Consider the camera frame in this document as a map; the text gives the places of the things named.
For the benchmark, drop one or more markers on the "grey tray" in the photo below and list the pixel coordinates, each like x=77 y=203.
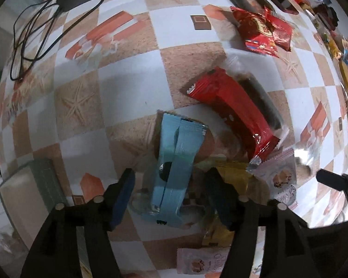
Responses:
x=20 y=197

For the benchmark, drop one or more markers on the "long red snack packet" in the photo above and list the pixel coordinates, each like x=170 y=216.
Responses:
x=235 y=110

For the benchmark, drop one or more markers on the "light blue snack packet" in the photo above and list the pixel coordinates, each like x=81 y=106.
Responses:
x=174 y=156

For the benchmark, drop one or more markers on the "yellow snack packet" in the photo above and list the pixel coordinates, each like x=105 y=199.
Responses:
x=236 y=176

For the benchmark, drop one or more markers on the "clear wrapped brown pastry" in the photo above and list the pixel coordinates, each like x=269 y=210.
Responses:
x=222 y=144

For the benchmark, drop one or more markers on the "pink cookie packet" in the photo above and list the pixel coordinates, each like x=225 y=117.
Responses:
x=197 y=262

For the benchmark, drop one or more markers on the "dark bar in clear wrapper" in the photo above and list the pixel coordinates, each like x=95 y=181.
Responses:
x=261 y=98

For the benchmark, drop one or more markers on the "pile of assorted snack packets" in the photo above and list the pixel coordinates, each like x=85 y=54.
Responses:
x=346 y=63

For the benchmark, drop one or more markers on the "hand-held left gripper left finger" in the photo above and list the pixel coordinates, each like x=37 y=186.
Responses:
x=122 y=199

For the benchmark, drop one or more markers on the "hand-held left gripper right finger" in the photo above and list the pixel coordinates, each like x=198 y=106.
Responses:
x=220 y=199

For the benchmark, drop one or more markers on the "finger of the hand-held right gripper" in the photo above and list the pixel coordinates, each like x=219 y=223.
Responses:
x=332 y=179

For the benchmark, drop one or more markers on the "clear cookie packet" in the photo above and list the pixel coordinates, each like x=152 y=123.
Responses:
x=280 y=176

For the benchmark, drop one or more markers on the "red gold-print snack packet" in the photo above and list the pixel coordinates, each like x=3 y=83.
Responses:
x=255 y=29
x=282 y=31

